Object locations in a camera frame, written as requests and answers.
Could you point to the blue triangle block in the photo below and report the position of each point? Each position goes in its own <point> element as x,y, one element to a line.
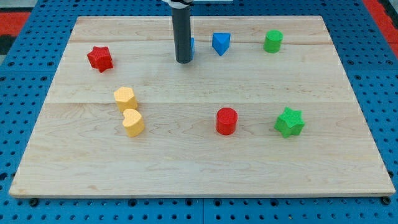
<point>221,42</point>

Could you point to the blue cube block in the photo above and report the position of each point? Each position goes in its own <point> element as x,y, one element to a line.
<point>192,41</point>

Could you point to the red star block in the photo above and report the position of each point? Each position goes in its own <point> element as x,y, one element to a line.
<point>100,58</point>

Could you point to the green star block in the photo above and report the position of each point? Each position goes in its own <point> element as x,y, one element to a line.
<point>289,122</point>

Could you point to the light wooden board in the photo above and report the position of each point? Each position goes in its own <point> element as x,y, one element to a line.
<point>79,147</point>

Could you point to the yellow heart block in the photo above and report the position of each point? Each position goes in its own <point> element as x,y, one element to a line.
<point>133,122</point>

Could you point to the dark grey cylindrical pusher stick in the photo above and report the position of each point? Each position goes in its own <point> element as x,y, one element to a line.
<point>182,34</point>

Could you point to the red cylinder block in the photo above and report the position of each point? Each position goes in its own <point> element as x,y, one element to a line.
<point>226,121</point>

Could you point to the green cylinder block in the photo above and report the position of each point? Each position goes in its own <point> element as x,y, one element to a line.
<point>273,41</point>

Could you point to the yellow pentagon block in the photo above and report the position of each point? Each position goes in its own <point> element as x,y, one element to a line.
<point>125,98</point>

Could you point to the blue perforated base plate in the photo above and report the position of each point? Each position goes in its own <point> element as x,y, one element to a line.
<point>29,66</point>

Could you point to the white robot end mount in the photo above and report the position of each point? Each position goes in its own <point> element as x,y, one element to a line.
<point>180,4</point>

